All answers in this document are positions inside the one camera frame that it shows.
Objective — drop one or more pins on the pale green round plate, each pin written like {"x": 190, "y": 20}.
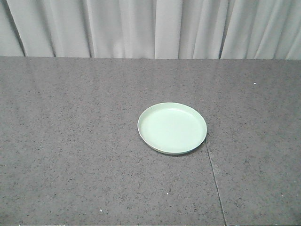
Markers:
{"x": 172, "y": 128}

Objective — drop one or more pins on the white pleated curtain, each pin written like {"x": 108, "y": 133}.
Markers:
{"x": 158, "y": 29}

